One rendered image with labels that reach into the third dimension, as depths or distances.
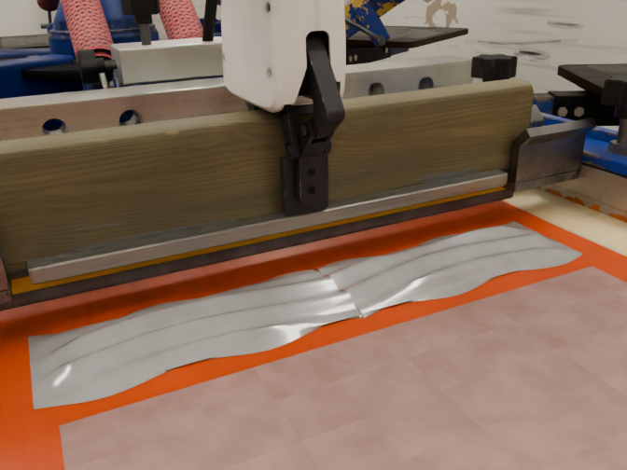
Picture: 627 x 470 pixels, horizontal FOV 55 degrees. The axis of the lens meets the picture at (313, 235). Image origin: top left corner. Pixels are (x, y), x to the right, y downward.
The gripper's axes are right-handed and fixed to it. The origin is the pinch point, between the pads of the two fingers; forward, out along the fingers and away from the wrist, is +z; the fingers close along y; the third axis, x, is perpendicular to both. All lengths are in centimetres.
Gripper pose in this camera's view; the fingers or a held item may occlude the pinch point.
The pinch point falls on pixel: (288, 173)
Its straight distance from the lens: 41.8
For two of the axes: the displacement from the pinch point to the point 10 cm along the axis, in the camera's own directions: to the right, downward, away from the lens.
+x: 9.0, -2.0, 3.9
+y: 4.4, 3.5, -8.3
